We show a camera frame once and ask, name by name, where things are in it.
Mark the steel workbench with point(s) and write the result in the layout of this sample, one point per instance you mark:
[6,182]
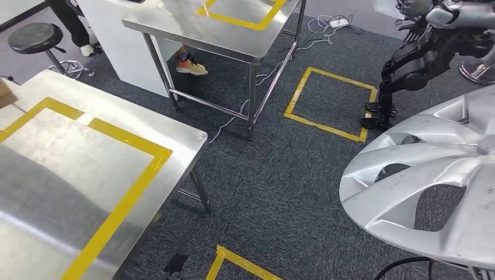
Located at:
[58,174]
[216,31]

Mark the black robot body part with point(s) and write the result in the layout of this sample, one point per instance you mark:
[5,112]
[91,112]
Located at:
[176,264]

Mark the white power strip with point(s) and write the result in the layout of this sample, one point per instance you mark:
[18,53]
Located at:
[339,23]

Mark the silver plastic wheel cover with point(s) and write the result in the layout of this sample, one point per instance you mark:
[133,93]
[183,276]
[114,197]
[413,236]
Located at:
[425,154]

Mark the black round stool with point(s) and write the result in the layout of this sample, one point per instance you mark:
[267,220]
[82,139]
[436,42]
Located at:
[35,36]

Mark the white table black edge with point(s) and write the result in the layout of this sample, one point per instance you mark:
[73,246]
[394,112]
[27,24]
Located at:
[15,9]

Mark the yellow tape outline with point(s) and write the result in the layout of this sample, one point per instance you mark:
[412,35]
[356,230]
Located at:
[232,19]
[133,193]

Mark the black silver humanoid robot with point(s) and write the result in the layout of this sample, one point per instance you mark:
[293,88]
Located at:
[417,62]

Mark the chrome round stand base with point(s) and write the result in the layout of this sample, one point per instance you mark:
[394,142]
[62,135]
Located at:
[477,73]

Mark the person's foot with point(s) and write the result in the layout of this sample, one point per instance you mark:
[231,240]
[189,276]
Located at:
[191,69]

